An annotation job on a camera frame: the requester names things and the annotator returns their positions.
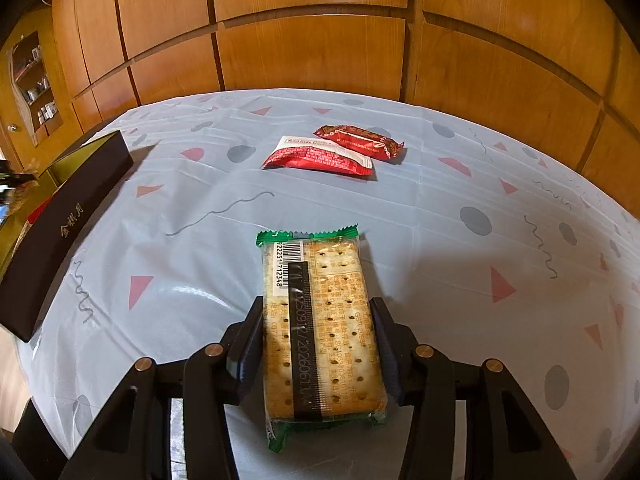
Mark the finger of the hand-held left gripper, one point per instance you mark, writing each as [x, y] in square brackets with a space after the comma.
[11, 177]

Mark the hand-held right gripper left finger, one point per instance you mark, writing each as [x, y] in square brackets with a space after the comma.
[250, 360]

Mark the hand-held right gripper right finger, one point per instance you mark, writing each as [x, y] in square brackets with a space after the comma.
[385, 355]

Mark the brown pastry packet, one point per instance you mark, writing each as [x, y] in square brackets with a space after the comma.
[27, 195]

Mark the dark brown gold-lined box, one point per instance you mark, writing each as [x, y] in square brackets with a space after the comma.
[60, 230]

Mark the green-edged cracker packet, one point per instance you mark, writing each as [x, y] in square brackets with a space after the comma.
[320, 310]

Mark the large red snack packet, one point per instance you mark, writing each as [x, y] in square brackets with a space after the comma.
[39, 214]

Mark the wooden shelf niche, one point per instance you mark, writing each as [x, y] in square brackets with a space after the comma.
[35, 85]

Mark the patterned light blue tablecloth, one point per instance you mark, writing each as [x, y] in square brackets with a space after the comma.
[450, 260]

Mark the white and red snack packet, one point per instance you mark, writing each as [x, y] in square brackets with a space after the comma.
[320, 157]

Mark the small dark red snack packet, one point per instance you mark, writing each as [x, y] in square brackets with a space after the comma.
[360, 140]

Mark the wooden wardrobe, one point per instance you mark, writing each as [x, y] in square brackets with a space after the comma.
[310, 50]

